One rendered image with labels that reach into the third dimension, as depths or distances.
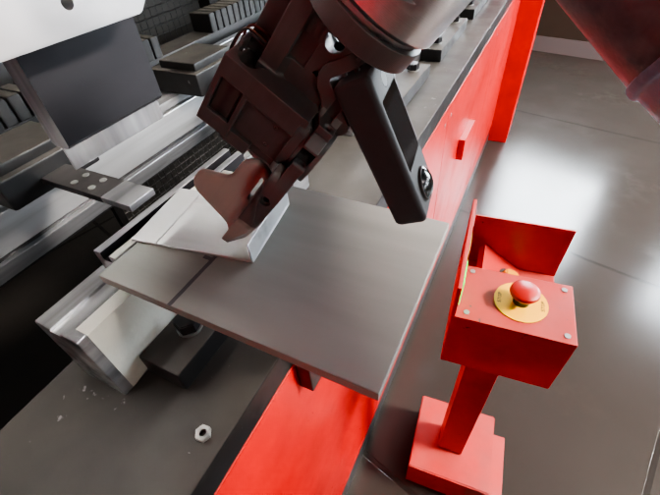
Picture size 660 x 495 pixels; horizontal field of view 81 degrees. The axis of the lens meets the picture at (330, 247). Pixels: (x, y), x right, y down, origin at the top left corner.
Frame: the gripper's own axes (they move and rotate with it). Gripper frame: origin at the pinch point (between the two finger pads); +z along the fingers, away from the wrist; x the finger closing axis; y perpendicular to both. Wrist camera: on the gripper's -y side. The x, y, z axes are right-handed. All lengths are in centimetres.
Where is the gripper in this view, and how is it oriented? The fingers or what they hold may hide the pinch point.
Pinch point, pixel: (253, 214)
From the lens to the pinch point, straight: 36.4
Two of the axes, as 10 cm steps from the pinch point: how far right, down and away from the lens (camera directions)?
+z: -5.6, 4.5, 7.0
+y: -7.8, -5.8, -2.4
